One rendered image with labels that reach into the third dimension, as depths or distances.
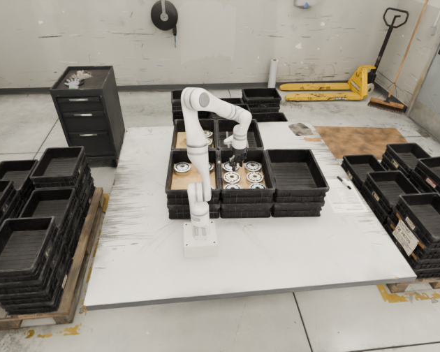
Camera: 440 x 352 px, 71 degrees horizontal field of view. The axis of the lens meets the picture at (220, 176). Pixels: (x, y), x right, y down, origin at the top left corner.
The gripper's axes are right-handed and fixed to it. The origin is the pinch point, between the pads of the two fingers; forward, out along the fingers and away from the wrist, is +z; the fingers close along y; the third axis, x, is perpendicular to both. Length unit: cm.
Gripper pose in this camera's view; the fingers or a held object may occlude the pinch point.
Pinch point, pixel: (237, 166)
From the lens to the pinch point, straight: 171.4
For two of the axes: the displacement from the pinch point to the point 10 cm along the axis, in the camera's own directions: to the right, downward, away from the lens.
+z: -0.2, 7.8, 6.3
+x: -7.6, -4.2, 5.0
